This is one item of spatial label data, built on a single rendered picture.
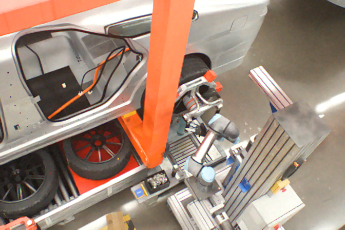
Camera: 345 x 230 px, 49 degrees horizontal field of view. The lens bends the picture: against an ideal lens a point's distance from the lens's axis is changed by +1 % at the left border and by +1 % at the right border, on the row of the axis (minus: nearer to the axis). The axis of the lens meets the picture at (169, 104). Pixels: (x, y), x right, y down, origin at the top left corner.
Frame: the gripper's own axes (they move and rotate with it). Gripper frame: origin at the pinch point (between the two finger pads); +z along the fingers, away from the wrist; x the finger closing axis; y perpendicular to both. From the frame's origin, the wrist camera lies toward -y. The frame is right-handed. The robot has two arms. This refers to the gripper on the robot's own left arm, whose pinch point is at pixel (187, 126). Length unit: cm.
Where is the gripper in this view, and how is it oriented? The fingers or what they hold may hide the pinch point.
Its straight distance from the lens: 347.0
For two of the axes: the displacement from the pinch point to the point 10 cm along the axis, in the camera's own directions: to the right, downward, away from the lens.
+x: 2.5, -7.9, 5.6
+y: -1.0, 5.6, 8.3
